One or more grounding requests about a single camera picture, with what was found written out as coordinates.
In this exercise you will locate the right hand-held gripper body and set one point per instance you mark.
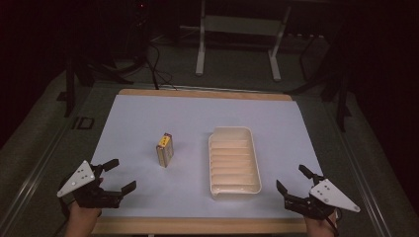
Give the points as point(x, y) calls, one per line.
point(321, 199)

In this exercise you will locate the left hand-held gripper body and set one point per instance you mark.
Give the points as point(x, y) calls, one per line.
point(86, 186)

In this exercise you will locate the yellow soap box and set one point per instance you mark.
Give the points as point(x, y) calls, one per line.
point(165, 149)

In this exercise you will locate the cream plastic soap dish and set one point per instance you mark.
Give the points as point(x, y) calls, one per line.
point(233, 163)

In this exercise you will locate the person's right hand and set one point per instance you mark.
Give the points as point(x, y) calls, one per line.
point(320, 226)

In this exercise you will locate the person's left hand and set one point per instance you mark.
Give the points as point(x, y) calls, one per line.
point(82, 215)

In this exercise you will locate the black floor socket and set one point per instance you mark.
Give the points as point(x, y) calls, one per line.
point(84, 123)

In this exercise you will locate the black tripod stand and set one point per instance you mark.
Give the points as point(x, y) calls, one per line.
point(95, 65)
point(329, 79)

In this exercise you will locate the white metal stand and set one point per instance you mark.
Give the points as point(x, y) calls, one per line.
point(242, 39)

